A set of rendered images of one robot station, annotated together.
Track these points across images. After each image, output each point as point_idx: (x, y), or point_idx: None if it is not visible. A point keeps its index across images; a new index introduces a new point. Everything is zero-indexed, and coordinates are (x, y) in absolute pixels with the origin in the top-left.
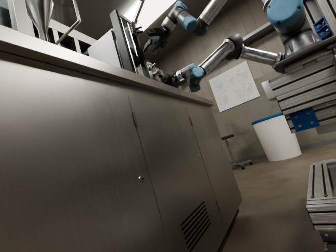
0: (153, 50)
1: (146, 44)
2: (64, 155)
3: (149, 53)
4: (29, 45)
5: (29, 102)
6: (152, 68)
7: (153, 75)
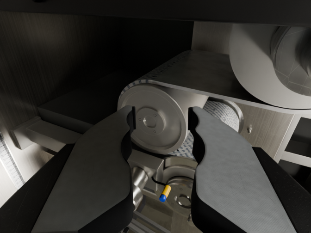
0: (60, 156)
1: (234, 143)
2: None
3: (107, 117)
4: None
5: None
6: (161, 182)
7: (137, 166)
